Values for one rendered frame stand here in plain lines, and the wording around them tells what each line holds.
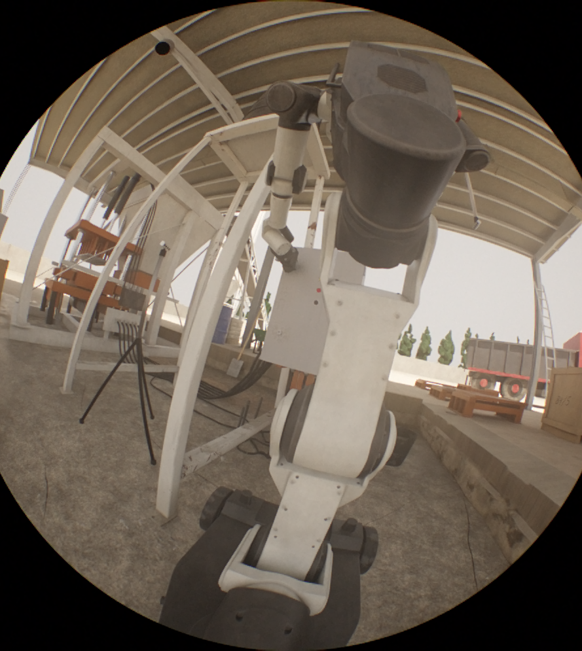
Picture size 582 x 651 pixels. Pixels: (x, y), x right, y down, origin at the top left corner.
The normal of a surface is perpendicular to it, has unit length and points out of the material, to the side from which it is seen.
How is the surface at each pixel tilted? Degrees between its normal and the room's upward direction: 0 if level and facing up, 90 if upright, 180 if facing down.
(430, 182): 158
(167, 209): 110
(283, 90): 147
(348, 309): 89
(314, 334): 90
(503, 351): 90
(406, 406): 90
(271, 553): 65
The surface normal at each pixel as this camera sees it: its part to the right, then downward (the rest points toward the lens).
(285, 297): -0.31, -0.15
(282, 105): -0.54, 0.69
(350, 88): -0.16, 0.18
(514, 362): -0.76, -0.24
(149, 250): 0.79, 0.51
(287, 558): -0.07, -0.53
